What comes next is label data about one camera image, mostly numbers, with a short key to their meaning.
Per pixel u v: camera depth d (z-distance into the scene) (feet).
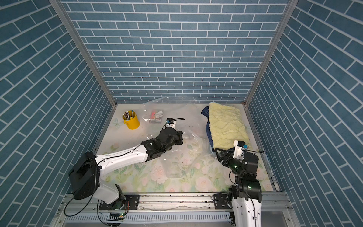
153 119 3.55
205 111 3.24
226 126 2.75
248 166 1.76
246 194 1.66
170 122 2.32
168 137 1.99
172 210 2.37
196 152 3.05
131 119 3.15
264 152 3.23
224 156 2.14
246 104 4.06
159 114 3.56
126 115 2.99
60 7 2.31
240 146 2.18
